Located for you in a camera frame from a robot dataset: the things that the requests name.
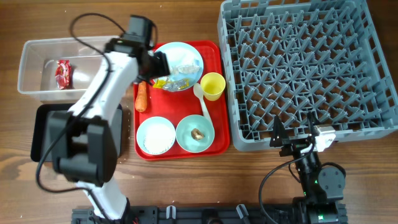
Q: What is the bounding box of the red candy wrapper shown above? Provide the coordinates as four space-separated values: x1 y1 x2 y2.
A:
55 60 72 90

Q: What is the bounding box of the large light blue plate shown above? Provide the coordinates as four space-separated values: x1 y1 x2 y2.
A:
154 42 204 91

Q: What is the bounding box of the brown food scrap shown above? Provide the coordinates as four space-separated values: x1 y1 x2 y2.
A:
191 128 205 141

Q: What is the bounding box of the grey plastic dishwasher rack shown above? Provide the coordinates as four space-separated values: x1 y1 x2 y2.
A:
218 1 397 152

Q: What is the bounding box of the orange carrot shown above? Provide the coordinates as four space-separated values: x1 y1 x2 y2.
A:
134 82 147 112

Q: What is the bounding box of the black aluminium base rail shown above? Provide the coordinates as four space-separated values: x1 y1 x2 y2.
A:
71 204 348 224

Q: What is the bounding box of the white plastic spoon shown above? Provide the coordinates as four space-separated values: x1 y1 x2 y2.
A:
193 83 213 123

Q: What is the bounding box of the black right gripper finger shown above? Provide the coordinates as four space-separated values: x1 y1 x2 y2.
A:
307 112 317 136
270 116 288 147

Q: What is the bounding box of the black waste tray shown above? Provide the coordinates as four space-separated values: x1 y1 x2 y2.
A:
30 103 123 162

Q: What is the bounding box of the red plastic tray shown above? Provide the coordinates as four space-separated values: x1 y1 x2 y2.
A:
134 40 230 161

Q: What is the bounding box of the clear plastic wrap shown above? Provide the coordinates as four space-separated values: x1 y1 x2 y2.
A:
169 64 201 75

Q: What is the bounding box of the yellow plastic cup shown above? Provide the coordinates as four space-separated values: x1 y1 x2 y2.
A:
200 72 226 101

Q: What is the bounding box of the yellow silver foil wrapper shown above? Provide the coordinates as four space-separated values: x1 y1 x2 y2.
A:
153 78 189 92

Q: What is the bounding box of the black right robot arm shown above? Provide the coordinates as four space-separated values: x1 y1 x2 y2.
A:
270 113 348 224

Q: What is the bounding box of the clear plastic waste bin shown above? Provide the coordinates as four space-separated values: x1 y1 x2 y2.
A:
17 37 103 102

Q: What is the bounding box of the light blue rice bowl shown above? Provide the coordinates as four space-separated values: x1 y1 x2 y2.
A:
136 116 176 156

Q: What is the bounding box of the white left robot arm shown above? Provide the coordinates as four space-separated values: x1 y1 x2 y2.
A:
45 34 170 223

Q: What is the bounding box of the light green bowl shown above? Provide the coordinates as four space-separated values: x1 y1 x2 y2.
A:
176 114 215 153

